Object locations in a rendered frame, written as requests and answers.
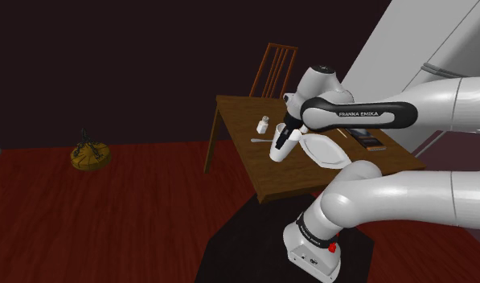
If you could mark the brown wooden table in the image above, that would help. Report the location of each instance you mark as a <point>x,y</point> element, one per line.
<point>290,176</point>

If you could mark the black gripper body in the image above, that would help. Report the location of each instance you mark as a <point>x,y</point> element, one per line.
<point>293,123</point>

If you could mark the white salt shaker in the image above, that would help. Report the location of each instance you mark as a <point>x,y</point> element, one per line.
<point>262,125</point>

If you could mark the brown wooden chair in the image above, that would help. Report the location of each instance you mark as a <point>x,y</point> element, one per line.
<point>275,70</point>

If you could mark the silver spoon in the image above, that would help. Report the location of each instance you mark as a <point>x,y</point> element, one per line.
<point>260,140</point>

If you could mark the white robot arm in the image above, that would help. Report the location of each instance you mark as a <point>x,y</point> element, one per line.
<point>400,196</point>

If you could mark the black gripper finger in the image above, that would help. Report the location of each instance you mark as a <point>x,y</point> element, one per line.
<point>282,141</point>

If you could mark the thin wooden stick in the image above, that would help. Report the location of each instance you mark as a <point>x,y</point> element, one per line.
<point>342,133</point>

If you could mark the dark robot stand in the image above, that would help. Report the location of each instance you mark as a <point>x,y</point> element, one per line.
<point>243,251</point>

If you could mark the white cup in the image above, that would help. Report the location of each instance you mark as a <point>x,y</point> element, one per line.
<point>278,153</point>

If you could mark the white plate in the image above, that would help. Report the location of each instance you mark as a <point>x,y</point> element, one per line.
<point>325,151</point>

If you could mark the black flat remote control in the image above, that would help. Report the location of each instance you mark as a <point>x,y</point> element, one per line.
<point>367,140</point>

